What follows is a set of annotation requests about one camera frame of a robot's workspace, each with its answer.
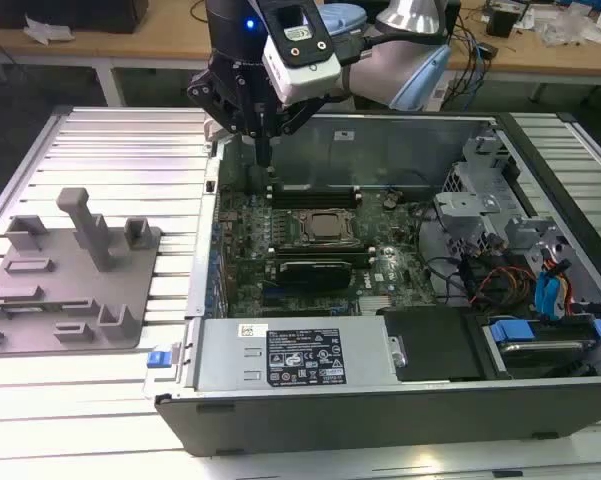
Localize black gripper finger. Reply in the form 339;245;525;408
262;94;327;166
186;69;265;166

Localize black RAM slot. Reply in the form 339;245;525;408
271;247;376;255
269;195;361;203
269;200;361;209
269;189;361;198
271;243;376;251
269;182;361;192

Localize grey case latch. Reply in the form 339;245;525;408
203;118;227;147

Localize wooden desk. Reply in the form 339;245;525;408
0;0;601;109

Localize silver CPU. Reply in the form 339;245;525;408
311;214;342;236

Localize metal socket cover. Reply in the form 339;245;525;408
294;207;359;246

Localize black equipment box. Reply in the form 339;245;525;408
0;0;149;35

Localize green motherboard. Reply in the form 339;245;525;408
214;187;439;319

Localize black expansion slot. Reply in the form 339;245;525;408
262;297;332;308

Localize white crumpled plastic bag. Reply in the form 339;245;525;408
22;14;76;47

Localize grey metal drive cage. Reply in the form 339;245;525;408
432;134;581;301

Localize silver chipset heatsink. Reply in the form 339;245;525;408
362;294;396;314

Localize grey parts rack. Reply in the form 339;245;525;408
0;187;164;357

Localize grey power supply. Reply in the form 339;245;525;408
194;315;396;392

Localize black plastic cover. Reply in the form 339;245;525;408
379;309;486;384

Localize clear plastic bags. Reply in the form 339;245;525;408
538;9;601;50

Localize blue disk carrier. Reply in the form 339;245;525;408
487;319;601;351

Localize black PC case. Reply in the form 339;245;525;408
153;110;601;459

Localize black hard disk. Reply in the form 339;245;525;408
497;337;589;379

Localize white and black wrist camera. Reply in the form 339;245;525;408
261;4;342;107

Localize black camera cable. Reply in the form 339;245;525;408
337;29;447;66

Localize coloured power wire bundle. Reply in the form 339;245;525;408
472;267;537;306

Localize blue data wire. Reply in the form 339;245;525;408
535;269;566;321

